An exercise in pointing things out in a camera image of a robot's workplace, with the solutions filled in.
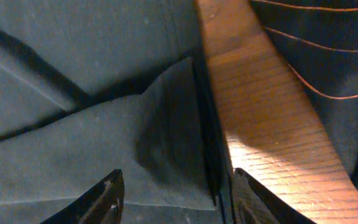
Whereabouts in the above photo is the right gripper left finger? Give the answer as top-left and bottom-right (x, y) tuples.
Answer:
(41, 169), (125, 224)

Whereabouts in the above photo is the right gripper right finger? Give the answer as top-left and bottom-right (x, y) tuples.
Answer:
(232, 168), (315, 224)

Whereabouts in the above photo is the plain black t-shirt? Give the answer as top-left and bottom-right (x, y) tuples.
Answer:
(0, 0), (233, 223)

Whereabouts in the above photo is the black patterned shirt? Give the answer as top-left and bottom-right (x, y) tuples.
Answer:
(250, 0), (358, 190)

